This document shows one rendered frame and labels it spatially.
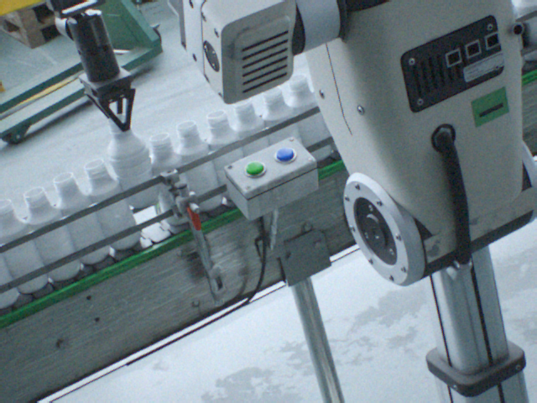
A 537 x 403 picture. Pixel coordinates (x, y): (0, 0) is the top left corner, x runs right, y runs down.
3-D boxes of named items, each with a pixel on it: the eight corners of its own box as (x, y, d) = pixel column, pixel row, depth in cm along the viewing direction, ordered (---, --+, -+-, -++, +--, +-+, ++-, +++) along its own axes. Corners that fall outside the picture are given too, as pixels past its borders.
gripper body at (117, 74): (99, 98, 181) (85, 57, 178) (80, 86, 190) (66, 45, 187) (135, 84, 183) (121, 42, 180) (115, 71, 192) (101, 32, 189)
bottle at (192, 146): (214, 195, 208) (192, 115, 201) (230, 203, 203) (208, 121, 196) (186, 207, 205) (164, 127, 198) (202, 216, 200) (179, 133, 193)
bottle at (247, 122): (271, 188, 204) (248, 107, 197) (243, 188, 207) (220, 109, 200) (284, 172, 209) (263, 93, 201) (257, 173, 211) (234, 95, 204)
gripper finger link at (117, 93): (112, 141, 185) (94, 91, 181) (99, 131, 192) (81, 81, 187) (148, 126, 188) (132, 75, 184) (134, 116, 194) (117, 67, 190)
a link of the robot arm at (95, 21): (70, 19, 178) (103, 7, 179) (59, 13, 183) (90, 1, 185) (85, 60, 181) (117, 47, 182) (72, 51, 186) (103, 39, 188)
